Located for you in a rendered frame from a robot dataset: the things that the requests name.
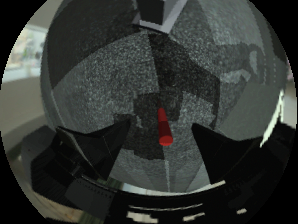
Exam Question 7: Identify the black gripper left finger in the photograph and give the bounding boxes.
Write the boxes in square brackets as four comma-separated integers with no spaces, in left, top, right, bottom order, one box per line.
[56,119,130,181]

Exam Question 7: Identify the red peg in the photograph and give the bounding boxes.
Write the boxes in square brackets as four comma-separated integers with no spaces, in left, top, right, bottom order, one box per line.
[157,108,173,145]

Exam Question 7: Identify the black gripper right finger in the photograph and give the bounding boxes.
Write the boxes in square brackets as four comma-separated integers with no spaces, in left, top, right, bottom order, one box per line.
[192,123,265,185]

